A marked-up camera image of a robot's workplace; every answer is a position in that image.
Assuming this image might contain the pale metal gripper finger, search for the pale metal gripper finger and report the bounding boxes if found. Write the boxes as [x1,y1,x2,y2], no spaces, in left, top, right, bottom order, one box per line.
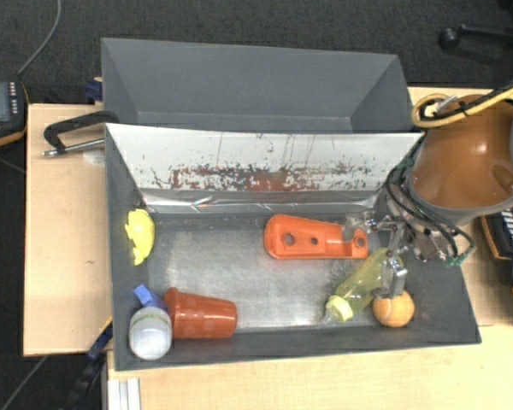
[381,256,410,300]
[345,212,397,241]

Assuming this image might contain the red-orange plastic cup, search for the red-orange plastic cup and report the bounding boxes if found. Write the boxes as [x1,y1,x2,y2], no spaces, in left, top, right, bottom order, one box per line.
[162,286,239,341]

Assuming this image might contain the yellow crumpled toy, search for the yellow crumpled toy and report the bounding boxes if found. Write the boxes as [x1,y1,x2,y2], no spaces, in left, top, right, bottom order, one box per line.
[124,208,156,267]

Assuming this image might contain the orange ball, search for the orange ball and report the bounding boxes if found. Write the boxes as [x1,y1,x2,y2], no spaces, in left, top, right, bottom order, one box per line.
[372,290,416,329]

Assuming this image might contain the white bottle with blue cap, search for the white bottle with blue cap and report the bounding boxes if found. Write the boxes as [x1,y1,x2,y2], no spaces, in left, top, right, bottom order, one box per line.
[128,284,174,361]

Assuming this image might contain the clear yellow-green plastic bottle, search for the clear yellow-green plastic bottle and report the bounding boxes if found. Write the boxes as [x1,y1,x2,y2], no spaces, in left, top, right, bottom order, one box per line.
[324,246,406,325]

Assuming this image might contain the orange flat plastic tool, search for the orange flat plastic tool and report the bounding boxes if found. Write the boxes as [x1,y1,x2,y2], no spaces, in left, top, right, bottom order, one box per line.
[262,213,369,261]

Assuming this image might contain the grey metal bin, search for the grey metal bin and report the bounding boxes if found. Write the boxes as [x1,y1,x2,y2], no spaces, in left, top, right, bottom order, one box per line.
[99,37,483,372]

